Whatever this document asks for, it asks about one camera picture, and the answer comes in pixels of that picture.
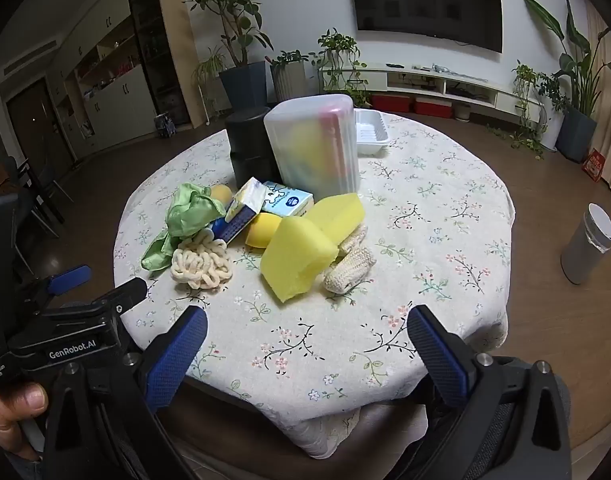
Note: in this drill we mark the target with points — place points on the translucent plastic storage box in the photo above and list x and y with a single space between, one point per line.
310 150

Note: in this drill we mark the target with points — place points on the large-leaf plant in dark pot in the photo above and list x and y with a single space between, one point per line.
575 135

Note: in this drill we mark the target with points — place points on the tall dark shelf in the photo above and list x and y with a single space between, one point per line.
153 50

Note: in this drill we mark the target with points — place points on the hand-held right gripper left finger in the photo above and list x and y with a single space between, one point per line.
175 355

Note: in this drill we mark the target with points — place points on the grey trash can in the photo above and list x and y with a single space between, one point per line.
583 255

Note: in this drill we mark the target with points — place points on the cream knitted scrubber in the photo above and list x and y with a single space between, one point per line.
348 270
353 240

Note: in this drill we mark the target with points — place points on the small-leaf trailing plant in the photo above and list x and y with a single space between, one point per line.
528 85

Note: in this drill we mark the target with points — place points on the black cylinder container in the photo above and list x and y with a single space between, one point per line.
248 145

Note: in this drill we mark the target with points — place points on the large yellow sponge block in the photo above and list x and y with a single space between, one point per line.
295 260

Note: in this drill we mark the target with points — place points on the thin-leaf plant on stand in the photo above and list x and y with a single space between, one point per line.
208 67

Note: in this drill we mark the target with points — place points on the red storage box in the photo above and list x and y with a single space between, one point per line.
391 103
433 107

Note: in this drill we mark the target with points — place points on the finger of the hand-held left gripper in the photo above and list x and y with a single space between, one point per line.
70 279
125 295

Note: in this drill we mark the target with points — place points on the red bag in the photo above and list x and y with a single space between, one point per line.
594 165

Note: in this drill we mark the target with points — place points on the wall television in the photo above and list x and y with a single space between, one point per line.
425 0

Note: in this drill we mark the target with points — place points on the round floral-cloth table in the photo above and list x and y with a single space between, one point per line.
335 335

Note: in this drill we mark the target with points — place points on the yellow rounded sponge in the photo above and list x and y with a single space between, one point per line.
263 230

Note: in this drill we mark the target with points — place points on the small white pot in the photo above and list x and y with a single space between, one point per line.
463 111

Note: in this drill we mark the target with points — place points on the dark chair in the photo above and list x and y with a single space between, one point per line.
40 195

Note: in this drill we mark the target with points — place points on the yellow white tissue packet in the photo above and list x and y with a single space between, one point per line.
245 197

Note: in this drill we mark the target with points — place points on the person's left hand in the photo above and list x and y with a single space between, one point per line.
23 402

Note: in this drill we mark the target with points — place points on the white plastic tray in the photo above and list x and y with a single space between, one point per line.
370 132

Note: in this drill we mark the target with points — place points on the blue floor item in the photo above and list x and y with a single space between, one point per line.
165 125

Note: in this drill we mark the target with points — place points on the white television cabinet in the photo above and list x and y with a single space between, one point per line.
410 76

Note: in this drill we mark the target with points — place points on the green silk cloth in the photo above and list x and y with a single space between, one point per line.
190 210

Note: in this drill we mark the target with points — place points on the dark wooden door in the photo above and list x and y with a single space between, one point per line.
30 120

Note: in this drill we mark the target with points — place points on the orange-yellow rounded sponge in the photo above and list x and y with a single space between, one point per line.
221 193

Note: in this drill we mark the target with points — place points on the plant in white ribbed pot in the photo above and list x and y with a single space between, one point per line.
288 80

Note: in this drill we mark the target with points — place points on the blue white tissue packet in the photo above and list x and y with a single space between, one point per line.
285 200

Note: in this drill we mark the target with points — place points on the tall plant in dark pot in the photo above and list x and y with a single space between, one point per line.
243 85

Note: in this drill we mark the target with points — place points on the dark blue packet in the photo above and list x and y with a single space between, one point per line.
233 230

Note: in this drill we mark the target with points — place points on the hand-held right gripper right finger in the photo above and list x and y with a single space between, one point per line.
438 355

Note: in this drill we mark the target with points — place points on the trailing green plant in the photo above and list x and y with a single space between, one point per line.
338 50

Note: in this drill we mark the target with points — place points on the white wall cabinet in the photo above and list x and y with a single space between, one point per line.
125 95

